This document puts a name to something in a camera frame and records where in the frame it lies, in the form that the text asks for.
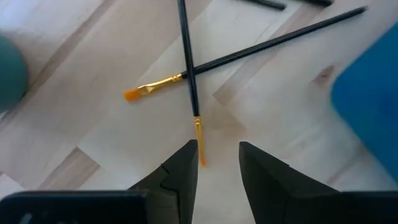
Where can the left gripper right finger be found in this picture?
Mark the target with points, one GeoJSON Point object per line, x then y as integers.
{"type": "Point", "coordinates": [267, 186]}

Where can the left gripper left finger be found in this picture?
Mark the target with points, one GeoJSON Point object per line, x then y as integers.
{"type": "Point", "coordinates": [177, 186]}

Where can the blue plastic bin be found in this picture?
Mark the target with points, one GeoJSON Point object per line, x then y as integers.
{"type": "Point", "coordinates": [373, 109]}

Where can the dark green cup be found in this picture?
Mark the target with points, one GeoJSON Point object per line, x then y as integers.
{"type": "Point", "coordinates": [11, 74]}

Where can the thin round gold-ferrule paintbrush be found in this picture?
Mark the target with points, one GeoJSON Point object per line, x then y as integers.
{"type": "Point", "coordinates": [186, 37]}

